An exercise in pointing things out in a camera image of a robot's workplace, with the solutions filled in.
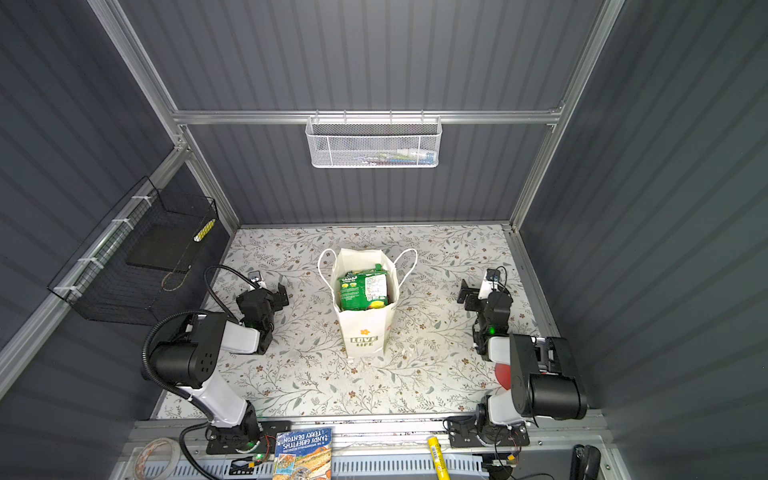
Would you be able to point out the yellow marker tube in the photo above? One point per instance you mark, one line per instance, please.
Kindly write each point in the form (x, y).
(438, 459)

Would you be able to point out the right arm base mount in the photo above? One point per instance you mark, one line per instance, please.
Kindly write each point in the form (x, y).
(464, 431)

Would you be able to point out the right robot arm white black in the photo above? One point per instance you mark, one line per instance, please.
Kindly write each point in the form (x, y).
(539, 374)

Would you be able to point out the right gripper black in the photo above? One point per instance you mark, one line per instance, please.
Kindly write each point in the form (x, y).
(474, 300)

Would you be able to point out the yellow item in black basket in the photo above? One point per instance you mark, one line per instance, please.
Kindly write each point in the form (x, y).
(204, 230)

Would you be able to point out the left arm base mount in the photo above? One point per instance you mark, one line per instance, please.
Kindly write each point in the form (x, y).
(221, 441)

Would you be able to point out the red pencil cup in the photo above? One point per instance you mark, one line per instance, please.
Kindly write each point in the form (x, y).
(502, 374)

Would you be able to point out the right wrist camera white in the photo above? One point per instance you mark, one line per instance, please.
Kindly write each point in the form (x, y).
(491, 282)

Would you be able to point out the black wire basket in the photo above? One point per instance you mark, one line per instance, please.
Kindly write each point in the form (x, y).
(98, 284)

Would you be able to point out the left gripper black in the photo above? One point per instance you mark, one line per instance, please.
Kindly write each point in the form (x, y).
(277, 299)

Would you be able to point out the black device bottom right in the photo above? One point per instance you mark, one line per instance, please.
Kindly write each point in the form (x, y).
(585, 462)

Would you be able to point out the white wire mesh basket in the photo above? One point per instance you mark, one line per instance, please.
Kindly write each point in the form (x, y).
(393, 144)

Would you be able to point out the paperback book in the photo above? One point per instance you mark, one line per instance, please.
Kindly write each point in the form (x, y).
(303, 454)

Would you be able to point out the white paper bag floral print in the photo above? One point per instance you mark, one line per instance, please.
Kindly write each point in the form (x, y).
(364, 333)

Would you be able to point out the black pad in basket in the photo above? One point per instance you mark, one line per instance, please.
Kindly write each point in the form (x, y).
(165, 248)

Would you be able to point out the green snack bag front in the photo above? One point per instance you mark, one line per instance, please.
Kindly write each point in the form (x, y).
(362, 290)

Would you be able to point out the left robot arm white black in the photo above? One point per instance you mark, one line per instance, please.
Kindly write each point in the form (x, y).
(180, 355)

